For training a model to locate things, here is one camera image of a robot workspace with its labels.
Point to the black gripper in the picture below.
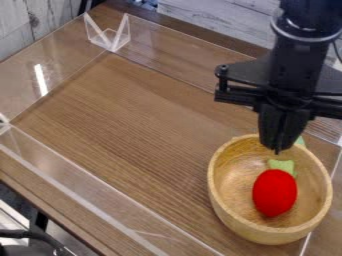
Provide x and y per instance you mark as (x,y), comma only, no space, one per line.
(288,87)

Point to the red felt strawberry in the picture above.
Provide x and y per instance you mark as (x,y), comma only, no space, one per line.
(273,190)

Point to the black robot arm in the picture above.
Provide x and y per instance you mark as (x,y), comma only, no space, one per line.
(307,21)

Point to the green felt piece behind bowl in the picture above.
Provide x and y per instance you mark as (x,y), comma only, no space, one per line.
(300,141)

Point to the wooden bowl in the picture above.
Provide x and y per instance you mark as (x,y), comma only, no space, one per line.
(236,164)

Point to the clear acrylic corner bracket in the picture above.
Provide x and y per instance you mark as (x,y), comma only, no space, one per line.
(108,39)

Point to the clear acrylic front wall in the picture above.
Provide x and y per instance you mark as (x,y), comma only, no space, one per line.
(112,223)

